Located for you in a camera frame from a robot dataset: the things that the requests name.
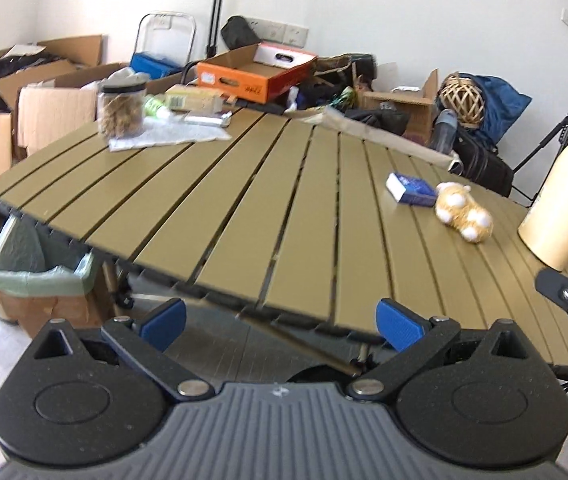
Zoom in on grey water bottle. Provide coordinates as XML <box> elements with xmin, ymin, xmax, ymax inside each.
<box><xmin>429</xmin><ymin>108</ymin><xmax>458</xmax><ymax>155</ymax></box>

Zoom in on cardboard bin with green liner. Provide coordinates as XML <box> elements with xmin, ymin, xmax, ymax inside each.
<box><xmin>0</xmin><ymin>216</ymin><xmax>115</xmax><ymax>337</ymax></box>

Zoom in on small green bottle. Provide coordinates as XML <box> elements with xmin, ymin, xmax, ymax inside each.
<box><xmin>143</xmin><ymin>96</ymin><xmax>173</xmax><ymax>122</ymax></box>

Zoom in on open brown cardboard box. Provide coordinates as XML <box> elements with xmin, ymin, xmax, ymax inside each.
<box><xmin>359</xmin><ymin>68</ymin><xmax>439</xmax><ymax>146</ymax></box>

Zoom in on clear jar with snacks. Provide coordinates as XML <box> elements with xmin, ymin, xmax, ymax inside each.
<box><xmin>96</xmin><ymin>81</ymin><xmax>146</xmax><ymax>141</ymax></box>

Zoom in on orange shoe box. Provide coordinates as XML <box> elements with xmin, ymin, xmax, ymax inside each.
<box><xmin>195</xmin><ymin>42</ymin><xmax>317</xmax><ymax>104</ymax></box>

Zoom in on white wall socket strip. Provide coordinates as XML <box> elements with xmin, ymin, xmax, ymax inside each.
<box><xmin>246</xmin><ymin>18</ymin><xmax>309</xmax><ymax>49</ymax></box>

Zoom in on blue storage crate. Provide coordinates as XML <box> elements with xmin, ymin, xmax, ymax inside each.
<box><xmin>129</xmin><ymin>52</ymin><xmax>182</xmax><ymax>80</ymax></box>

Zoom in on yellow flat carton box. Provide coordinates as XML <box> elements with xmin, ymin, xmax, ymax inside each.
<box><xmin>163</xmin><ymin>84</ymin><xmax>224</xmax><ymax>114</ymax></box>

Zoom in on small blue card box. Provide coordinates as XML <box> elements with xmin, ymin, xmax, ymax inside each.
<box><xmin>386</xmin><ymin>172</ymin><xmax>436</xmax><ymax>207</ymax></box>

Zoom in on woven rattan ball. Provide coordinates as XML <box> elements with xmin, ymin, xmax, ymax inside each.
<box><xmin>438</xmin><ymin>73</ymin><xmax>485</xmax><ymax>130</ymax></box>

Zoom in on white paper sheet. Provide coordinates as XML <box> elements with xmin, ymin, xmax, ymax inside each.
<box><xmin>108</xmin><ymin>113</ymin><xmax>232</xmax><ymax>152</ymax></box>

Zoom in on black trolley handle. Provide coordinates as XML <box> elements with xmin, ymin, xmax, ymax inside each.
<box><xmin>206</xmin><ymin>0</ymin><xmax>223</xmax><ymax>58</ymax></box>

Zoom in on large open cardboard boxes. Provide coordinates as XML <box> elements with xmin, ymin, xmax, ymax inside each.
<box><xmin>0</xmin><ymin>35</ymin><xmax>124</xmax><ymax>174</ymax></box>

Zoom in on dark blue bag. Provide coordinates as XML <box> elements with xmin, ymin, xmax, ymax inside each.
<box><xmin>459</xmin><ymin>73</ymin><xmax>532</xmax><ymax>153</ymax></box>

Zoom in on olive metal table frame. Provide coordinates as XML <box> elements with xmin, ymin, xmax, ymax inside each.
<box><xmin>98</xmin><ymin>259</ymin><xmax>568</xmax><ymax>391</ymax></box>

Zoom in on white alpaca plush toy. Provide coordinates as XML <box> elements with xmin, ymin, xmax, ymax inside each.
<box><xmin>434</xmin><ymin>182</ymin><xmax>493</xmax><ymax>244</ymax></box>

